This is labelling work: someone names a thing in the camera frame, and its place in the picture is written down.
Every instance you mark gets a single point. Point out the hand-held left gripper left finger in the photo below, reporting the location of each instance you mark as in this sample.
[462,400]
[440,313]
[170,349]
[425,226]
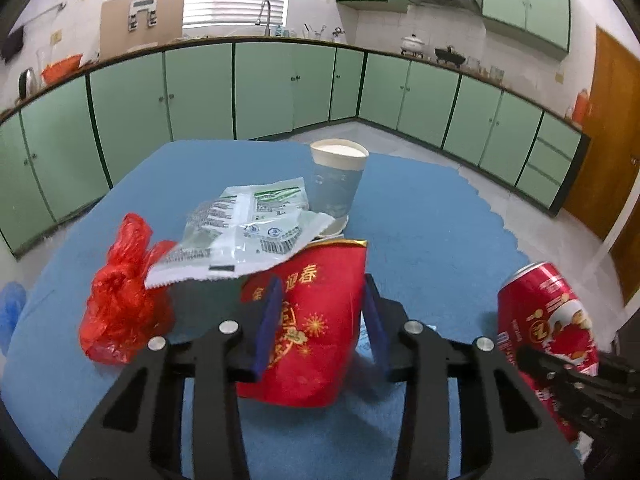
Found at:
[265,330]

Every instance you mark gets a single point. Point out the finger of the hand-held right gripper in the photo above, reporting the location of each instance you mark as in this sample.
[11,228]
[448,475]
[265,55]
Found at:
[547,370]

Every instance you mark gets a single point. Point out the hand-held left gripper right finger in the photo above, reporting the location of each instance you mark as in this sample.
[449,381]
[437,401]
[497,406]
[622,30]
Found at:
[377,330]

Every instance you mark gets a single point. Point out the red drink can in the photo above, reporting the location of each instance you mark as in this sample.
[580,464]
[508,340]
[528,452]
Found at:
[545,310]

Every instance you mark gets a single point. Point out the black furniture panel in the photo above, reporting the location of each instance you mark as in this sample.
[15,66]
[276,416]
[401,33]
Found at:
[627,332]

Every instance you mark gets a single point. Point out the clear plastic wrapper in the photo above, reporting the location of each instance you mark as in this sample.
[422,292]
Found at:
[240,240]

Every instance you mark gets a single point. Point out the wooden door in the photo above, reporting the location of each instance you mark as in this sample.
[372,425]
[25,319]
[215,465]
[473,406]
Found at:
[627,260]
[605,135]

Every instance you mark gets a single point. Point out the red plastic bag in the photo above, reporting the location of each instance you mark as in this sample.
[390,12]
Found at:
[120,300]

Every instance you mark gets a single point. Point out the grey paper cup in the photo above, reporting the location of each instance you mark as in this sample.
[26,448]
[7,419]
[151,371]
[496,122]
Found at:
[332,185]

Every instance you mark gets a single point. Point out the green base cabinets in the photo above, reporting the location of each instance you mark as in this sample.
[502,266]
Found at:
[200,90]

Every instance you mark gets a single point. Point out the blue plastic bag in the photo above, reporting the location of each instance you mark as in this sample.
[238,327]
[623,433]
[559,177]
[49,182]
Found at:
[11,310]

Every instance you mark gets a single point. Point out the orange thermos flask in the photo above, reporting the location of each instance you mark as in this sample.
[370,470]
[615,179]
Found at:
[581,108]

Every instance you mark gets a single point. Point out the row of glass jars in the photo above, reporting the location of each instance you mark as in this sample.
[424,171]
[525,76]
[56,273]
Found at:
[484,69]

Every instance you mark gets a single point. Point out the black wok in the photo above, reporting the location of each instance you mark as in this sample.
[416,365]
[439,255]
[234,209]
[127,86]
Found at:
[449,56]

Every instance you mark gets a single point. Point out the white cooking pot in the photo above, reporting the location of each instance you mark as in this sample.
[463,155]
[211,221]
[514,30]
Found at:
[412,45]

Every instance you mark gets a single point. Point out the small metal teapot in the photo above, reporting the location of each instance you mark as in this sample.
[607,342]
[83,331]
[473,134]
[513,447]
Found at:
[339,34]

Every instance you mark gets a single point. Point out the utensil holder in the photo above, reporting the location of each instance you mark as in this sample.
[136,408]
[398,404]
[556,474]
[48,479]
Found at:
[315,31]

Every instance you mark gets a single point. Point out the metal kitchen faucet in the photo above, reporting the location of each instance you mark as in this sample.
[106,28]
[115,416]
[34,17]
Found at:
[264,15]

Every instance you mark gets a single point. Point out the orange plastic basin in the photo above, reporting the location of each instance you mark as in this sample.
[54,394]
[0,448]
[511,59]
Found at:
[61,71]

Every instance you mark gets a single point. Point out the large cardboard box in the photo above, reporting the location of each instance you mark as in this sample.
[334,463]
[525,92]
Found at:
[145,22]

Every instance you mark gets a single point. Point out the steel electric kettle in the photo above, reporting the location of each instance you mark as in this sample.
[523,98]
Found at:
[28,85]

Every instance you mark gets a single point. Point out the clear plastic pitcher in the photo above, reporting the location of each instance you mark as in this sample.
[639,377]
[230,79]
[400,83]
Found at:
[45,56]

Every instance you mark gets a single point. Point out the dark hanging towel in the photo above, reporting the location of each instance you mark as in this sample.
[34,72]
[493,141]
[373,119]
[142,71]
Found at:
[12,44]

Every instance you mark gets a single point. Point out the metal towel bar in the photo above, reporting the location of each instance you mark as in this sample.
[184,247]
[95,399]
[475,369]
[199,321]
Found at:
[42,14]

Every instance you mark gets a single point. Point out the green wall cabinets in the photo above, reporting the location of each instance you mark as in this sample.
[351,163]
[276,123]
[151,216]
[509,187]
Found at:
[525,0]

